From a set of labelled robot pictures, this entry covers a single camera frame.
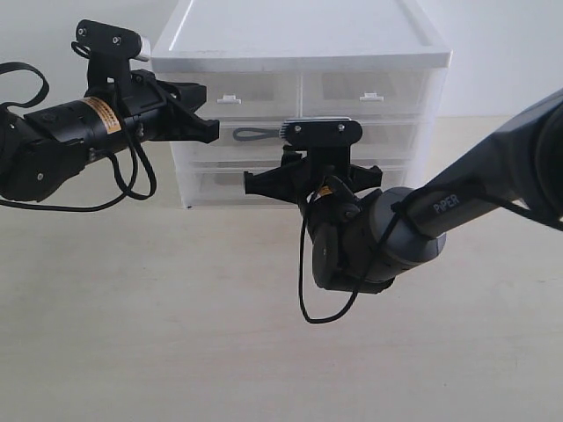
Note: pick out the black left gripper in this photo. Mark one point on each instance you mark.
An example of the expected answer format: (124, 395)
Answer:
(159, 110)

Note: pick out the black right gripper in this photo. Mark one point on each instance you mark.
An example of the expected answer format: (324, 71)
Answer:
(318, 197)

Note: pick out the gold keychain with black strap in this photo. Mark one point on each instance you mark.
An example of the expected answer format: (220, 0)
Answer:
(255, 134)

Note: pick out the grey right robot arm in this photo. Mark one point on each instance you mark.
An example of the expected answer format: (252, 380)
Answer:
(364, 236)

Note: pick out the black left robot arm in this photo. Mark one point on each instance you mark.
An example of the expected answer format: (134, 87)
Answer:
(42, 150)

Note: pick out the white plastic drawer cabinet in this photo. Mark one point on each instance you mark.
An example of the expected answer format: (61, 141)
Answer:
(306, 37)

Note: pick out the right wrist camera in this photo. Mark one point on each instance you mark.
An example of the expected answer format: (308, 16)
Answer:
(327, 142)

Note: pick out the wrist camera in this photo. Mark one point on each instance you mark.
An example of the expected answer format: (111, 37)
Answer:
(327, 142)
(109, 50)

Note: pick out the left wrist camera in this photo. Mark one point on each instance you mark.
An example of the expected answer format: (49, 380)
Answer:
(109, 50)

